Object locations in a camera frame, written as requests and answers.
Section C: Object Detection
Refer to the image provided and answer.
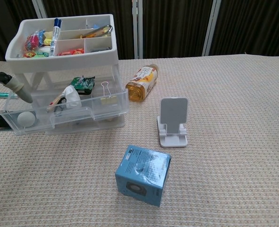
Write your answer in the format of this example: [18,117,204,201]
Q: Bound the white drawer organizer box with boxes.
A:
[5,13,126,136]

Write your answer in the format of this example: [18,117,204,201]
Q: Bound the red capped green marker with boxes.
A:
[0,91,19,100]

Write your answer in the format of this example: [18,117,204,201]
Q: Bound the white pouch with black loop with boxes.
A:
[54,85,82,115]

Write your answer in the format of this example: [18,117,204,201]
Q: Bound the yellow candy wrapper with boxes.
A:
[43,30,55,46]

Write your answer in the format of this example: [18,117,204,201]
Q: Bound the orange pouch with carabiner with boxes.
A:
[80,24,114,39]

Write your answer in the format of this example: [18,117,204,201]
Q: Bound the small wooden stick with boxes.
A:
[46,93,66,112]

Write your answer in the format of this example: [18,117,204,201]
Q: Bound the clear plastic drawer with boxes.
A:
[94,113,126,122]
[44,119,126,136]

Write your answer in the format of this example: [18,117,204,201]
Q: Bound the red snack packet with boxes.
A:
[58,48,85,56]

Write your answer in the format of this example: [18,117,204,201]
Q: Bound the green circuit board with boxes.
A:
[70,75,96,94]

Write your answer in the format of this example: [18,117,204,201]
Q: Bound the red blue candy wrappers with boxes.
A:
[25,29,47,52]

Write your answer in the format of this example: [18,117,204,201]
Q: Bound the clear drawer with small items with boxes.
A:
[0,63,130,136]

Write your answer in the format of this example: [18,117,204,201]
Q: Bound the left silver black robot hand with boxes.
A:
[0,69,34,127]

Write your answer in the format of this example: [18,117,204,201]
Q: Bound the green lion candy pack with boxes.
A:
[23,51,51,59]

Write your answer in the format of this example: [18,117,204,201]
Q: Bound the small white ball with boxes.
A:
[17,111,35,127]

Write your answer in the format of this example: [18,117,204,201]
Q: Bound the blue capped whiteboard marker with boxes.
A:
[48,17,63,58]

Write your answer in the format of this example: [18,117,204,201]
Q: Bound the beige woven table cloth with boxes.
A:
[0,53,279,227]

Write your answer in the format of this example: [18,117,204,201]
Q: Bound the black partition screen panel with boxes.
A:
[212,0,279,57]
[0,0,40,62]
[143,0,211,59]
[43,0,134,60]

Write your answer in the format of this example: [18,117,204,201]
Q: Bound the gold binder clip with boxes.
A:
[100,81,118,106]

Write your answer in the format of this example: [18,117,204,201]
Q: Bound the white folding phone stand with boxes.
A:
[156,96,189,148]

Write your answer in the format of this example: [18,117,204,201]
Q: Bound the amber tea bottle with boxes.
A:
[125,63,160,103]

